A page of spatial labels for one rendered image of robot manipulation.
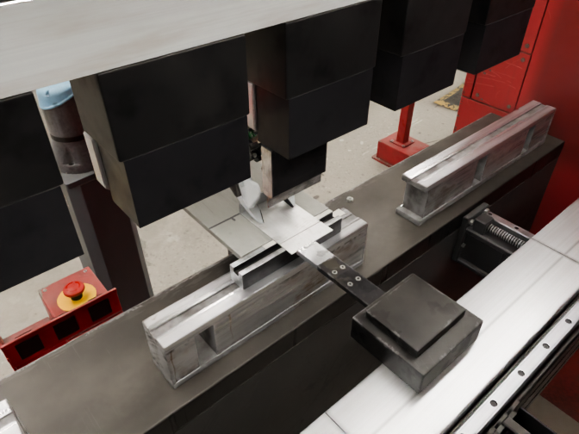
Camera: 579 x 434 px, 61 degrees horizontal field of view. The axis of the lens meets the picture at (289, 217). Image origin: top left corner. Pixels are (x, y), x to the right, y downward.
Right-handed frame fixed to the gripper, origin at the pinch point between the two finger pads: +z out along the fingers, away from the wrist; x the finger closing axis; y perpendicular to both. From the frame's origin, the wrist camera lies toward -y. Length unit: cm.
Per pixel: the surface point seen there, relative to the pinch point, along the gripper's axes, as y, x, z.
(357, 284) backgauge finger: 15.3, -1.8, 13.4
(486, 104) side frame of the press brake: -15, 84, 2
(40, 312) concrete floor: -150, -30, 4
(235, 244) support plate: 1.3, -9.2, 2.1
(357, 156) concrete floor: -148, 150, 6
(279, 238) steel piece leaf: 4.0, -3.4, 4.2
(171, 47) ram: 30.1, -19.3, -18.6
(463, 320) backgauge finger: 26.9, 2.2, 21.0
